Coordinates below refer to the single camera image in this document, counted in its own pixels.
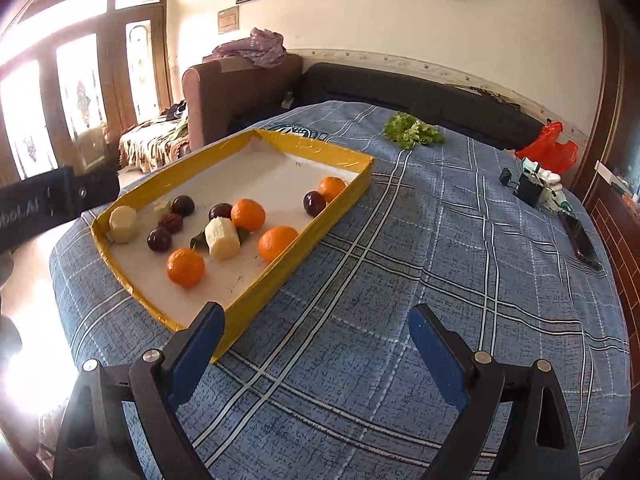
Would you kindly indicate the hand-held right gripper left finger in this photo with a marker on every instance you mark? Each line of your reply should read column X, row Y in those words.
column 192, row 355

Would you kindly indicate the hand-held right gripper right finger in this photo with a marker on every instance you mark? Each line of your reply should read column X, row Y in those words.
column 440, row 360

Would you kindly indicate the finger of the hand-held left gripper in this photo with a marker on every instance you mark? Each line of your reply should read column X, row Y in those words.
column 97, row 191

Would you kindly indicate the cream cylindrical fruit piece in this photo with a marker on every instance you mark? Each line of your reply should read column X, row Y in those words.
column 122, row 224
column 222, row 239

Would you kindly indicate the bumpy dark red fruit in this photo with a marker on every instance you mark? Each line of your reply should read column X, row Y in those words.
column 171, row 223

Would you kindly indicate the orange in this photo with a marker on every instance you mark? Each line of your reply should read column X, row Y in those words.
column 334, row 188
column 185, row 267
column 248, row 215
column 278, row 243

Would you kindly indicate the yellow tray with white inside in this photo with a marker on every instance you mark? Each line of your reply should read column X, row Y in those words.
column 280, row 170

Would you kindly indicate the patterned brown table cloth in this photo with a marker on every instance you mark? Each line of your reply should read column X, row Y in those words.
column 150, row 145

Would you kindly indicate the blue plaid blanket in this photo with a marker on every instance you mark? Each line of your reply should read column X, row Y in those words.
column 375, row 285

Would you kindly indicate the small dark bag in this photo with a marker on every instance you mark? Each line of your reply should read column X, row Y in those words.
column 175, row 110

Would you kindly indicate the green leaf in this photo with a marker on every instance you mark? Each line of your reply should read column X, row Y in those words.
column 199, row 241

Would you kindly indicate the wooden glass-panel door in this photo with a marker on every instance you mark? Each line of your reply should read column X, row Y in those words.
column 112, row 60

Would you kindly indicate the brown armchair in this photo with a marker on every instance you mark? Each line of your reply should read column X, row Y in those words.
column 220, row 95

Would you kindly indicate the black phone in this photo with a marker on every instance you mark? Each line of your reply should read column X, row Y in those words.
column 580, row 237

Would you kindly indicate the small black box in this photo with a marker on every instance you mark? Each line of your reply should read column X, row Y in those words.
column 528, row 189

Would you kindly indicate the white and green items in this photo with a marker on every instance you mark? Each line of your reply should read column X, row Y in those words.
column 550, row 180

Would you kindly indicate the purple floral cloth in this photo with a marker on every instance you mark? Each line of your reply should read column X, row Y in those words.
column 260, row 45

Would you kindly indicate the green lettuce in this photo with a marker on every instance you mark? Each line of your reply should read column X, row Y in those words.
column 412, row 130

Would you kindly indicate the red plastic bag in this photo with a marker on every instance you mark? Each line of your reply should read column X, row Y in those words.
column 550, row 150

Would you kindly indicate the black sofa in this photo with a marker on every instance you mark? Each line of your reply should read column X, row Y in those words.
column 400, row 92

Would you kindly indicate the small wall plaque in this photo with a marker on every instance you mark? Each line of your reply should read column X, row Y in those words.
column 228, row 19

